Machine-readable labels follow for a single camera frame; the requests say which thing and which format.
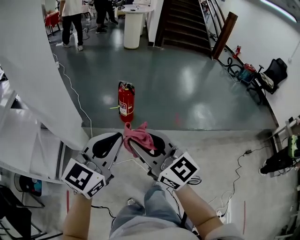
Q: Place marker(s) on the black office chair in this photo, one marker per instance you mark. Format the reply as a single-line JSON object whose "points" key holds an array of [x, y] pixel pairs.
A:
{"points": [[279, 70]]}

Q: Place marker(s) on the white cylindrical counter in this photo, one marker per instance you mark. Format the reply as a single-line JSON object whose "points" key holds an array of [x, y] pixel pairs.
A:
{"points": [[132, 28]]}

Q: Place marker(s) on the red fire extinguisher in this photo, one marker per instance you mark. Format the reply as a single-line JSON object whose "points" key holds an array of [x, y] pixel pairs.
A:
{"points": [[126, 105]]}

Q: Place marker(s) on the white strip light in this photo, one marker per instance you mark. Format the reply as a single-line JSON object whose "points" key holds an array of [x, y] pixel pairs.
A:
{"points": [[279, 8]]}

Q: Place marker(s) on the beige folded garment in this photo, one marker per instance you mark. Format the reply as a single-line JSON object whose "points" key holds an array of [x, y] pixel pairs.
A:
{"points": [[266, 80]]}

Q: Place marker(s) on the person's light grey shirt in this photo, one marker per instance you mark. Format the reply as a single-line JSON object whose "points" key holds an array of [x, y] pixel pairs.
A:
{"points": [[152, 233]]}

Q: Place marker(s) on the white metal frame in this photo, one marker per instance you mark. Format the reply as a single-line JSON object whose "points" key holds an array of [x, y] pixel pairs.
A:
{"points": [[291, 225]]}

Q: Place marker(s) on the dark wooden staircase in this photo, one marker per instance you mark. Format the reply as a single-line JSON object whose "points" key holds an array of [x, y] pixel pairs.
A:
{"points": [[185, 25]]}

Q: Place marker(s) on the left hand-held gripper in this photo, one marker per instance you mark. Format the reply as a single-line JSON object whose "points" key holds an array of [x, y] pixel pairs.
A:
{"points": [[78, 178]]}

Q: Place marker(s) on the person's right forearm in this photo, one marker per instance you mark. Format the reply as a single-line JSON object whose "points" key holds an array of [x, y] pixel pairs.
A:
{"points": [[197, 208]]}

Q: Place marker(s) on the pink wiping cloth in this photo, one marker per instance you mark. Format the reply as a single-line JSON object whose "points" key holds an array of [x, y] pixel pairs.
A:
{"points": [[140, 138]]}

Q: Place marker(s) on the person's left forearm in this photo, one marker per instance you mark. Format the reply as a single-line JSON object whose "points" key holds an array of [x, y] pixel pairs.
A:
{"points": [[76, 218]]}

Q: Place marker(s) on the teal and red vacuum cleaner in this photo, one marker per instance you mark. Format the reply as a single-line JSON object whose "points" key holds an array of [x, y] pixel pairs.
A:
{"points": [[246, 72]]}

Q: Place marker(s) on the glass stair railing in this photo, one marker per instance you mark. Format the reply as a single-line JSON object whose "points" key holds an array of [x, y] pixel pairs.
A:
{"points": [[213, 18]]}

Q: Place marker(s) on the short red floor tape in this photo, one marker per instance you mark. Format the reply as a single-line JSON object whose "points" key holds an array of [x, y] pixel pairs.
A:
{"points": [[177, 118]]}

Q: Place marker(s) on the round mesh waste bin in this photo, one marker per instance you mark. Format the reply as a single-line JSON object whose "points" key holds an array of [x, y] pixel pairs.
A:
{"points": [[28, 185]]}

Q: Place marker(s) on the white curved cabinet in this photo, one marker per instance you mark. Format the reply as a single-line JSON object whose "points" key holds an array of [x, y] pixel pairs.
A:
{"points": [[21, 140]]}

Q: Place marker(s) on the person's left shoe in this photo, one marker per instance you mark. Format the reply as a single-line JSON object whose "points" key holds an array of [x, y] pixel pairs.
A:
{"points": [[130, 201]]}

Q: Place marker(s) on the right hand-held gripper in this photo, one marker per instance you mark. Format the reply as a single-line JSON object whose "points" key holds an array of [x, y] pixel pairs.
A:
{"points": [[180, 170]]}

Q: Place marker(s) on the brown wooden newel post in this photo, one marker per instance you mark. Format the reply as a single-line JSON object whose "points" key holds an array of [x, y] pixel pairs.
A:
{"points": [[223, 35]]}

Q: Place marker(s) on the small red standing tool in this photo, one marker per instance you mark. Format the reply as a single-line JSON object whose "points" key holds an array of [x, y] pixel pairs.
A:
{"points": [[237, 50]]}

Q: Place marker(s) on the grey metal rack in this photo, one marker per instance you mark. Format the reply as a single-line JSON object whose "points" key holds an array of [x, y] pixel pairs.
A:
{"points": [[281, 133]]}

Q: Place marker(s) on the black folding chair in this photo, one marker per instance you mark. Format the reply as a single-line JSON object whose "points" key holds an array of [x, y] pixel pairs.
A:
{"points": [[14, 215]]}

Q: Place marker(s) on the long red floor tape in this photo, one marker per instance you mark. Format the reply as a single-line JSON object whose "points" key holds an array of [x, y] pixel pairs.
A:
{"points": [[68, 201], [244, 218]]}

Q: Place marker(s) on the person's blue jeans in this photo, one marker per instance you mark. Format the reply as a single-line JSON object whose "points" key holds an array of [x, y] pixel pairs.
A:
{"points": [[154, 206]]}

